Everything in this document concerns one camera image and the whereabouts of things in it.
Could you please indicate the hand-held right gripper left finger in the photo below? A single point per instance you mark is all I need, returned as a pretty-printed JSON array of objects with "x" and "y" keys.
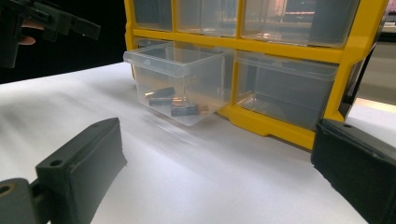
[{"x": 84, "y": 165}]

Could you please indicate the clear plastic drawer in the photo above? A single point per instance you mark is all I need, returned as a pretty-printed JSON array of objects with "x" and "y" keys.
[{"x": 186, "y": 68}]

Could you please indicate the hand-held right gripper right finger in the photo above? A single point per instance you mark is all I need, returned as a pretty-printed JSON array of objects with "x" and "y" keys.
[{"x": 358, "y": 168}]

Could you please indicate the yellow black organizer cabinet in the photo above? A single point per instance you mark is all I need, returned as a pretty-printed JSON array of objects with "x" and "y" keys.
[{"x": 351, "y": 53}]

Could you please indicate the black orange battery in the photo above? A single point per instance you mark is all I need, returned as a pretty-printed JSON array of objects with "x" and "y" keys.
[
  {"x": 166, "y": 101},
  {"x": 160, "y": 92},
  {"x": 186, "y": 110}
]

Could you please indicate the set of closed clear drawers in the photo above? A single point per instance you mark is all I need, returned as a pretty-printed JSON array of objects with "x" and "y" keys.
[{"x": 286, "y": 87}]

